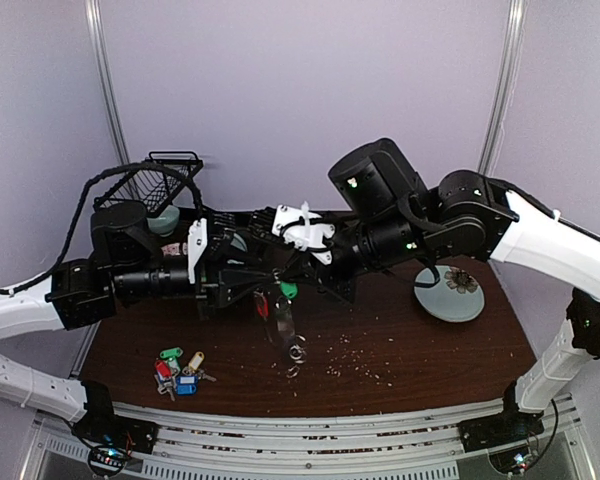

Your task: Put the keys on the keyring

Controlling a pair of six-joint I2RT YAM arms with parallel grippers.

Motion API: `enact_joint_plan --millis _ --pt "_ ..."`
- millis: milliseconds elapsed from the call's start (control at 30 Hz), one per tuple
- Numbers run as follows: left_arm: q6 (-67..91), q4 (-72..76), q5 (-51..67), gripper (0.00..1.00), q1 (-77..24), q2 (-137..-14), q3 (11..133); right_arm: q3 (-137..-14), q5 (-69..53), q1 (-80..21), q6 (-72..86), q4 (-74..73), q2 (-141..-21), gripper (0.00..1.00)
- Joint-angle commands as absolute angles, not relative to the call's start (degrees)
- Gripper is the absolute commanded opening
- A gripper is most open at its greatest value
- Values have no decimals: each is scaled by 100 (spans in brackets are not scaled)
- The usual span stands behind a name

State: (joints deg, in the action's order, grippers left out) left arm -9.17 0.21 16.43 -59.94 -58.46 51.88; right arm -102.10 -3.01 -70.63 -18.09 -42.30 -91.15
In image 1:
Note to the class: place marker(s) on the silver keys bunch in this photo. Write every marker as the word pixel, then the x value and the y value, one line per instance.
pixel 169 388

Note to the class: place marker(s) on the light blue flower plate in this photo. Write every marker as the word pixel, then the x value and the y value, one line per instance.
pixel 452 295

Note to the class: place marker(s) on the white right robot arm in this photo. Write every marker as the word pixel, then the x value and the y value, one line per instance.
pixel 397 218

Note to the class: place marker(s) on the blue key tag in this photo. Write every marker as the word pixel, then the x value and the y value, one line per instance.
pixel 187 385

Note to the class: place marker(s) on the aluminium wall post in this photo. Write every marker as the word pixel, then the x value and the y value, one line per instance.
pixel 505 86
pixel 97 35

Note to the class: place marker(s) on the black wire dish rack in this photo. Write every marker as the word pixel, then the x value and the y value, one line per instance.
pixel 158 181

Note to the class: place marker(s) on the celadon green bowl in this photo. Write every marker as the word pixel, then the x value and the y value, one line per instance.
pixel 166 222

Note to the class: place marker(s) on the red patterned bowl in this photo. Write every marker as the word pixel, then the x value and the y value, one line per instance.
pixel 175 249

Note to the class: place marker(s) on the right aluminium wall post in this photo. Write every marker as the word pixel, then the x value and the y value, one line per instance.
pixel 505 86

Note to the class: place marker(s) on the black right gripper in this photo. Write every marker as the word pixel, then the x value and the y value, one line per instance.
pixel 341 270

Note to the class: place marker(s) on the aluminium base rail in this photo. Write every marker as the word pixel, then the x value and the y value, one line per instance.
pixel 415 445

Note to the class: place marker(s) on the light blue bowl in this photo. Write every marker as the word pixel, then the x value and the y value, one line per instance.
pixel 238 242

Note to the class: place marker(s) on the green key tag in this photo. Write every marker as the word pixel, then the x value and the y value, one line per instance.
pixel 289 290
pixel 171 353

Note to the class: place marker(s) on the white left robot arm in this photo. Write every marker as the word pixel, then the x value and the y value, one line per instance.
pixel 126 266

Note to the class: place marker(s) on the left aluminium wall post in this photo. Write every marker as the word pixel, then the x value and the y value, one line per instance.
pixel 97 35

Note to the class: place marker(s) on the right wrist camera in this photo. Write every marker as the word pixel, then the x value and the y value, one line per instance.
pixel 297 227

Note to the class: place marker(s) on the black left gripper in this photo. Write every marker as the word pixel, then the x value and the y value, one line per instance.
pixel 206 285

